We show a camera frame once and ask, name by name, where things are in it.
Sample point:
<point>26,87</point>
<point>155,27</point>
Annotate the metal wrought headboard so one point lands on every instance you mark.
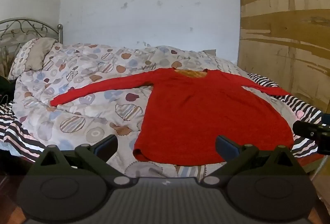
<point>15,32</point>

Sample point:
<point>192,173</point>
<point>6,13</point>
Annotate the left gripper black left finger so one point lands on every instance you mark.
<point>85,157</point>

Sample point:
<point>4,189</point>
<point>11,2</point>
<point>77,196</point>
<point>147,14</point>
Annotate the red long-sleeve sweater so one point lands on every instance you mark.
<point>185,115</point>

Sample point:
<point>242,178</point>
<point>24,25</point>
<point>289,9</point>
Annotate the beige patterned pillow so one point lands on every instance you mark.
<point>31,56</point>

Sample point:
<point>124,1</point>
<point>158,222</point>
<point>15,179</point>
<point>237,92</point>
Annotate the wooden plywood board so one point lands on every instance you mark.
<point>288,42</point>

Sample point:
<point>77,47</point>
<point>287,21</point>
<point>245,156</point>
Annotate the patterned heart print quilt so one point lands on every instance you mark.
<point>89,119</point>

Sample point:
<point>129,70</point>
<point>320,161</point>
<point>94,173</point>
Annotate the black white pink striped sheet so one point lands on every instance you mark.
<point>17,140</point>

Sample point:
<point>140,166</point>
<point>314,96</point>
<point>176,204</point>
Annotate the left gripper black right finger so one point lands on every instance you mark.
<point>249,159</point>

